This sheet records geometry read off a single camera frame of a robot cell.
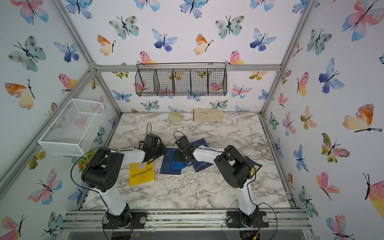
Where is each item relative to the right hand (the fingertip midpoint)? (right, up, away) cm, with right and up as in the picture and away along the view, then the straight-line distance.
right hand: (176, 157), depth 93 cm
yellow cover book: (-20, -8, -5) cm, 22 cm away
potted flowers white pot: (-45, +1, -16) cm, 48 cm away
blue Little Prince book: (+15, -5, -2) cm, 15 cm away
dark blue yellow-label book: (-5, -1, +4) cm, 6 cm away
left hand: (-6, +5, +6) cm, 10 cm away
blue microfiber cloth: (+1, -5, -3) cm, 5 cm away
